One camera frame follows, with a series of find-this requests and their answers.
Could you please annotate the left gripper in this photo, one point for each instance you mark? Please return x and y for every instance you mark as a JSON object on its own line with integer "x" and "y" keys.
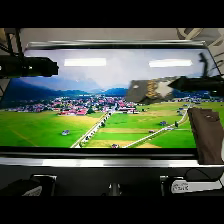
{"x": 31, "y": 66}

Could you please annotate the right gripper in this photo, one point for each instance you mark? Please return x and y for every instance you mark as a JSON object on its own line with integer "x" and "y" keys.
{"x": 198, "y": 84}

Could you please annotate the grey printed garment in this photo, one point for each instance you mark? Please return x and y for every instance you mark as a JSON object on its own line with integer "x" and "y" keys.
{"x": 146, "y": 90}

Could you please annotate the brown garment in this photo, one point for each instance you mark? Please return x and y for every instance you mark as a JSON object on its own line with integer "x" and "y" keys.
{"x": 208, "y": 136}

